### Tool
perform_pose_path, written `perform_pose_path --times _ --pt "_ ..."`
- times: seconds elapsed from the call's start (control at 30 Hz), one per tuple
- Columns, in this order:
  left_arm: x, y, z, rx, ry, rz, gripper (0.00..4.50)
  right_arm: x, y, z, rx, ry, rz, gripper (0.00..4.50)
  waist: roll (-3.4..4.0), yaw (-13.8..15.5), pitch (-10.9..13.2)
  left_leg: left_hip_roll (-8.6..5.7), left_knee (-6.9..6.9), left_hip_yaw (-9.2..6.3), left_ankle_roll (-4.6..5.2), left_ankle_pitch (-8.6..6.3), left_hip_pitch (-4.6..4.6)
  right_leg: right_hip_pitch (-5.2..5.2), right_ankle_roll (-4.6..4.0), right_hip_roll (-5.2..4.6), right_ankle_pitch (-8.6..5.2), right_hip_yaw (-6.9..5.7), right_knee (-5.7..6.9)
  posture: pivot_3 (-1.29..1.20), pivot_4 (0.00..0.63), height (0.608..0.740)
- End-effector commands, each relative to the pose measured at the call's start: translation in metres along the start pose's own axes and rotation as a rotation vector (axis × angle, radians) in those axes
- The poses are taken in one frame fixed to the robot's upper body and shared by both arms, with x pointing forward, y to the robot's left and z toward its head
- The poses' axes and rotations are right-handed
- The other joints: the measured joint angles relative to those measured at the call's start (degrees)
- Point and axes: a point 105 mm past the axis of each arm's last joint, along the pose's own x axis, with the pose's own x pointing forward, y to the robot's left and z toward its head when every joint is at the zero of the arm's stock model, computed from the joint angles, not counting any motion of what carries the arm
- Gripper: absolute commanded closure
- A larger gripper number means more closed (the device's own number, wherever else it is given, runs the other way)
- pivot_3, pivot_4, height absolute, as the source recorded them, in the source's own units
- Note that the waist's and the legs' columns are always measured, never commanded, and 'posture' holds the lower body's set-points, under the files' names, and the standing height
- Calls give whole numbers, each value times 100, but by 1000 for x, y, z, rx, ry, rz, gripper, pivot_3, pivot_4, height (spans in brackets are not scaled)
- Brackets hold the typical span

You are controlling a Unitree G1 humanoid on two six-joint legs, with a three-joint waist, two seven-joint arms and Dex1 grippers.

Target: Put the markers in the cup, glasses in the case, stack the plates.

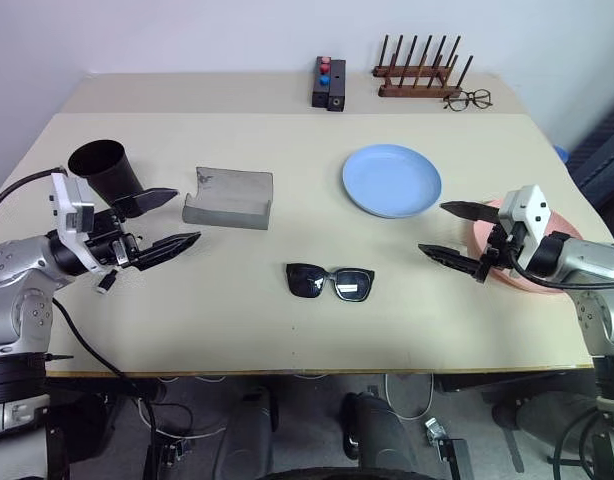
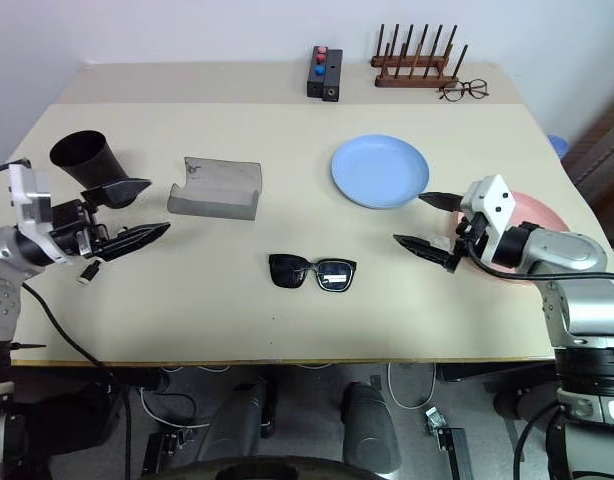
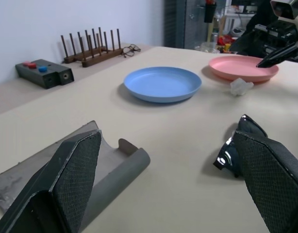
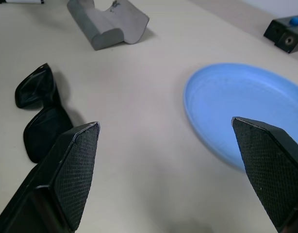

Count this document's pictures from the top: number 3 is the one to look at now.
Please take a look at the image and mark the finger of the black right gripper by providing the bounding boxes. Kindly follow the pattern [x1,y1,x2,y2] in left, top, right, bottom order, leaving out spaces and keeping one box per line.
[256,45,298,69]

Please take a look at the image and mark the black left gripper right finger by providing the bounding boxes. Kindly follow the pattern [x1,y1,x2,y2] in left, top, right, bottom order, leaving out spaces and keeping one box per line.
[232,130,298,233]

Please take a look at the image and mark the thin-framed eyeglasses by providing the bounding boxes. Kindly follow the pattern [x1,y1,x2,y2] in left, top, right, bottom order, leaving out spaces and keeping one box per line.
[121,44,142,58]

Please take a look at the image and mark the crumpled white tissue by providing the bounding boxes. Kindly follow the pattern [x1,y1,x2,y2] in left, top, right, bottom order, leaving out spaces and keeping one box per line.
[230,77,254,97]

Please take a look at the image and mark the dark grey metal cabinet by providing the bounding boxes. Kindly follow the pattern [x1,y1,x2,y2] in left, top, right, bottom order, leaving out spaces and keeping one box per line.
[163,0,211,50]

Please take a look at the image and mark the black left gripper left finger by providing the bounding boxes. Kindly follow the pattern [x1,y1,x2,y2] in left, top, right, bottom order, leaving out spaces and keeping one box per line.
[0,129,102,233]

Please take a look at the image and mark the dark wooden peg rack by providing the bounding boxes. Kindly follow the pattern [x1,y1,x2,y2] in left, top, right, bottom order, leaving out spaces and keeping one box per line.
[60,27,124,68]

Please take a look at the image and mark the pink plastic plate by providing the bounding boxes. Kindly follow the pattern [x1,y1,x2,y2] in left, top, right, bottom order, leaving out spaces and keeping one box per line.
[208,55,280,83]

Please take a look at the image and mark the cluttered wooden side table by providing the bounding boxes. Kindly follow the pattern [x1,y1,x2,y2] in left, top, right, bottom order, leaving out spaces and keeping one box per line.
[194,31,238,53]

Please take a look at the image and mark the black box with coloured buttons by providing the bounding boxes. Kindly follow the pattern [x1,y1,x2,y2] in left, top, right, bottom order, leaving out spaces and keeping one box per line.
[15,59,75,90]

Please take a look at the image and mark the black hanging pen holder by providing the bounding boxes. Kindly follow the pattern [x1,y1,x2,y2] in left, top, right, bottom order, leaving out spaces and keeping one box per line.
[204,0,217,24]

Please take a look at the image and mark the blue plastic plate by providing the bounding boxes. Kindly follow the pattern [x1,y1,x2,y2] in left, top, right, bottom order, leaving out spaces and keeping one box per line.
[123,67,202,103]

